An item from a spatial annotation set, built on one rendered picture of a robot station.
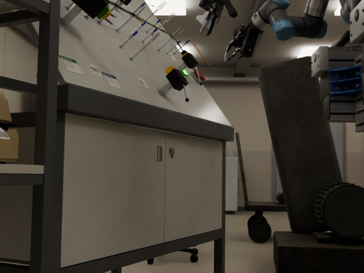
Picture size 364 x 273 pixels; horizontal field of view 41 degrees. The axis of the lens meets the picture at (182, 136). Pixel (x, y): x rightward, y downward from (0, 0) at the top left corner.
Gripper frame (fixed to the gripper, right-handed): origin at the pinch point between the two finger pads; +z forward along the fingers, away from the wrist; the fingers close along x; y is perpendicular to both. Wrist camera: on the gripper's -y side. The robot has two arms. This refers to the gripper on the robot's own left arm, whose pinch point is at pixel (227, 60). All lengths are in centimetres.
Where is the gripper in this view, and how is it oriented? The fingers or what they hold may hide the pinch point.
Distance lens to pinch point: 209.4
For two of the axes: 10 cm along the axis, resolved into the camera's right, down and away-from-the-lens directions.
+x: -8.3, -4.1, -3.8
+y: 0.4, -7.2, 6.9
